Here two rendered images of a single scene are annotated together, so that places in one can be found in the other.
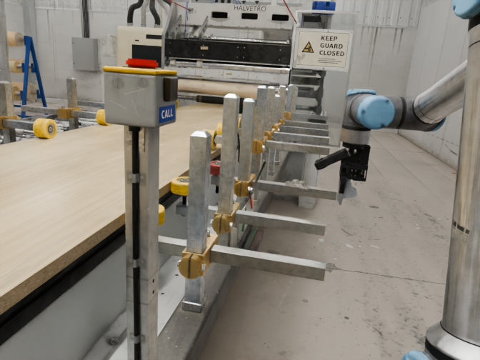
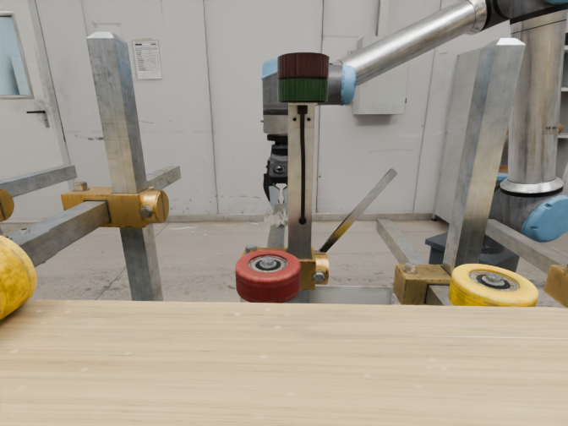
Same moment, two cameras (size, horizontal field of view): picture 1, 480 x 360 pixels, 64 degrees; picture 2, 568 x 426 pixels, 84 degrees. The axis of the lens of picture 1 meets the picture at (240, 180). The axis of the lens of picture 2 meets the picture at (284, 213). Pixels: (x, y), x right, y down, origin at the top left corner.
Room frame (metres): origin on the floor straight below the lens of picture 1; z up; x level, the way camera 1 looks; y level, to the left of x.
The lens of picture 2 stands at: (1.35, 0.42, 1.08)
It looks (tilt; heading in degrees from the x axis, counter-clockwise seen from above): 18 degrees down; 260
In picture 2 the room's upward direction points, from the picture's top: straight up
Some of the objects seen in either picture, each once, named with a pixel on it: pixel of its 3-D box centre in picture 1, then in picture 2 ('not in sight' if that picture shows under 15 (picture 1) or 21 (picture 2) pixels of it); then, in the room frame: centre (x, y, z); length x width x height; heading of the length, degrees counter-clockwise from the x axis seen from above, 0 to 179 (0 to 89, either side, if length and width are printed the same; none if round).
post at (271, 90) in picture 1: (266, 139); not in sight; (1.74, -0.11, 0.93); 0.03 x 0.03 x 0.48; 79
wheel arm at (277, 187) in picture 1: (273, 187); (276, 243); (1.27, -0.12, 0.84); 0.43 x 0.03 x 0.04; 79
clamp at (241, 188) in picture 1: (243, 184); (284, 269); (1.27, -0.01, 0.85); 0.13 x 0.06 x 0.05; 169
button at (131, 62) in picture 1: (141, 66); not in sight; (0.50, 0.13, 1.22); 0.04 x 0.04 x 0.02
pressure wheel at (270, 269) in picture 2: (218, 177); (268, 300); (1.31, 0.08, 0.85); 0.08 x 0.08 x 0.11
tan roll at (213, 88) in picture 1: (239, 90); not in sight; (3.67, 0.06, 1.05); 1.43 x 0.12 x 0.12; 79
